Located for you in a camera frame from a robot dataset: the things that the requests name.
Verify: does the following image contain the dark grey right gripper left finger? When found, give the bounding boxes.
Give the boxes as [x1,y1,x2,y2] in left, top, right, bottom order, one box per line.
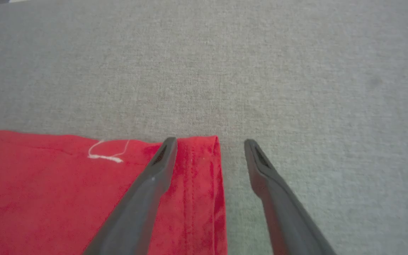
[83,137,178,255]

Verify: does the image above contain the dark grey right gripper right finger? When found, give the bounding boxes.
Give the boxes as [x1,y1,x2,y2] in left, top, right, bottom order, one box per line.
[244,139,338,255]

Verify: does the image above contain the red and white sports shorts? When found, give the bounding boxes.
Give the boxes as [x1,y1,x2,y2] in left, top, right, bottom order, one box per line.
[0,130,228,255]

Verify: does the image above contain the grey fabric sofa seat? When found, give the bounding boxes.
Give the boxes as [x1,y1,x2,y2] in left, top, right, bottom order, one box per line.
[0,0,408,255]

